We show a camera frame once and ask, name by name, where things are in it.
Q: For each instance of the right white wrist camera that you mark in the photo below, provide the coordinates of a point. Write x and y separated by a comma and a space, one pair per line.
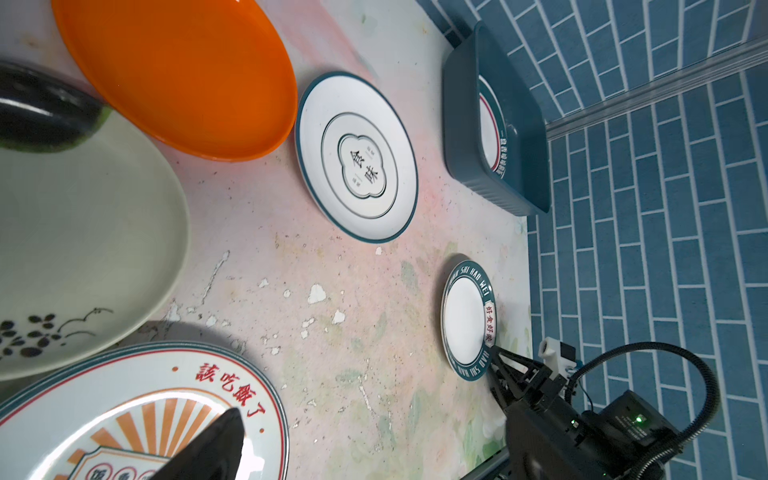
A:
558, 356

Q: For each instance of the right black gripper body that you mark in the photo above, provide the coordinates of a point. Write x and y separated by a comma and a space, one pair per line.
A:
545, 436

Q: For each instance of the white plate teal red rim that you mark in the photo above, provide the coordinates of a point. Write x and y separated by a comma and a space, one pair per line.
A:
493, 133

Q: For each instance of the orange plastic plate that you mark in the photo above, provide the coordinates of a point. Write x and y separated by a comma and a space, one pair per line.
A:
209, 78

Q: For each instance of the cream plate green edge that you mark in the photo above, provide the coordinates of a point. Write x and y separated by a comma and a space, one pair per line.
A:
95, 227

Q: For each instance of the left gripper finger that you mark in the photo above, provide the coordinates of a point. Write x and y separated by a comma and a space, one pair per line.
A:
214, 454

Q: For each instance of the white plate clover emblem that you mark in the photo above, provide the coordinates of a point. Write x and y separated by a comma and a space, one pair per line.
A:
356, 158

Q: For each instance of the white plate orange sunburst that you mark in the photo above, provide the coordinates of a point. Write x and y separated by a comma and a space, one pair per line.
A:
124, 413

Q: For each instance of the teal plastic bin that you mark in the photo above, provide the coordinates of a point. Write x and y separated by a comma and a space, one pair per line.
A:
525, 189

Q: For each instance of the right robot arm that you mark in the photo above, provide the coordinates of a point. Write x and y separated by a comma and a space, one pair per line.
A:
633, 439

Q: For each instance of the white plate teal lettered rim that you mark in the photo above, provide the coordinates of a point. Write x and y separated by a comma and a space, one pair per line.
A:
468, 320

